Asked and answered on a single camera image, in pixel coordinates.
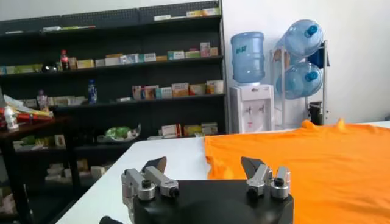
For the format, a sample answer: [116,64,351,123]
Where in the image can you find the flat green white box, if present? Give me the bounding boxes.
[42,25,97,33]

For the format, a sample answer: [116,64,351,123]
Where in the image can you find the teal green medicine box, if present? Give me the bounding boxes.
[167,50,186,61]

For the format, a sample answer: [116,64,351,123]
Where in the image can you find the shiny black ball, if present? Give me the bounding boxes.
[41,62,59,74]

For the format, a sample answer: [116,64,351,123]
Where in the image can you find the white green-edged box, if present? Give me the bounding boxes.
[90,166,106,180]

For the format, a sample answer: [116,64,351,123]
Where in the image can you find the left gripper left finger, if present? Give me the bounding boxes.
[121,156,180,215]

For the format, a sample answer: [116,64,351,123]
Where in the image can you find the white water dispenser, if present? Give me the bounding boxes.
[229,82,275,134]

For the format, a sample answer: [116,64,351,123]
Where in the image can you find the orange t-shirt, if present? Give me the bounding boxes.
[203,119,390,224]

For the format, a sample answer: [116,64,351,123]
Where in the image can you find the labelled blue water jug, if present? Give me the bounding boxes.
[230,31,266,85]

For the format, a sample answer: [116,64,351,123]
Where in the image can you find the black shelving unit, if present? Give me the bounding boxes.
[0,0,229,214]

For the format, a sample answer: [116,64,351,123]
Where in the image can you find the red packets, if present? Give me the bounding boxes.
[0,108,52,124]

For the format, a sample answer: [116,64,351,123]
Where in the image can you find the white metal jug rack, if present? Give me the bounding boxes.
[269,39,330,130]

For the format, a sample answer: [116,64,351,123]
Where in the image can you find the open white box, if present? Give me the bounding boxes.
[69,96,88,106]

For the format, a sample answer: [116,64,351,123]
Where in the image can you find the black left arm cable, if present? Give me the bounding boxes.
[99,215,124,224]

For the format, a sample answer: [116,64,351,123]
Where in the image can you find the yellow white paper bags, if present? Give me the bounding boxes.
[2,94,54,118]

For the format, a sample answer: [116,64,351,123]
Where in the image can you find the dark wooden table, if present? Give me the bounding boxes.
[0,114,82,224]

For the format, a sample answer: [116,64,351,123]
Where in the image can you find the white paper cup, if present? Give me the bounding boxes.
[210,80,225,94]

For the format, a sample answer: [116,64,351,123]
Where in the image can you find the white orange-topped box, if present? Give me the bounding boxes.
[104,53,123,67]

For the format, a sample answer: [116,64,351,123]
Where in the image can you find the teal white medicine box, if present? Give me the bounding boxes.
[138,52,157,63]
[155,86,173,99]

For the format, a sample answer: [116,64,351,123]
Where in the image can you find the cola bottle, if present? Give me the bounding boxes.
[59,49,71,72]

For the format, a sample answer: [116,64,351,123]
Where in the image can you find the orange yellow medicine box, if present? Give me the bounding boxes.
[171,82,190,98]

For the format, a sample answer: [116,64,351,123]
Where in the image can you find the flat yellow white box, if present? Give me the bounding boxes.
[186,7,221,18]

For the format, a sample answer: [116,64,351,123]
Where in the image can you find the red white medicine box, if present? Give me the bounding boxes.
[161,124,183,138]

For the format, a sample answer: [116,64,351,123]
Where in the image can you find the red orange medicine box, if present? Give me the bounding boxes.
[141,85,160,100]

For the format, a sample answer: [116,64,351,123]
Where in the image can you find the cream medicine box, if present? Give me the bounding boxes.
[48,96,71,107]

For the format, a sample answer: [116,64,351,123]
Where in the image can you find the purple drink bottle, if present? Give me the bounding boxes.
[36,89,49,112]

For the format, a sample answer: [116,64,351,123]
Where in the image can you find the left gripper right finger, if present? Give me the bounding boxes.
[240,156,292,201]

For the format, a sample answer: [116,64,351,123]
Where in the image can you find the blue white medicine box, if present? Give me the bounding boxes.
[119,54,140,65]

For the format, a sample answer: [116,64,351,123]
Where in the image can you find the orange green medicine box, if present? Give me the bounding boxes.
[188,83,207,96]

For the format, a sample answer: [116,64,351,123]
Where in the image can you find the wire basket with green packets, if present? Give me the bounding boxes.
[97,122,142,144]

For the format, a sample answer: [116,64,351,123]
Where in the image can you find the small black device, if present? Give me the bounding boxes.
[308,101,323,126]

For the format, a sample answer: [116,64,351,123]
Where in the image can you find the blue drink bottle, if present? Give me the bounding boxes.
[87,79,99,105]

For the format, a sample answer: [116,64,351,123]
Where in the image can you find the small white bottle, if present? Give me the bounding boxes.
[4,105,20,131]

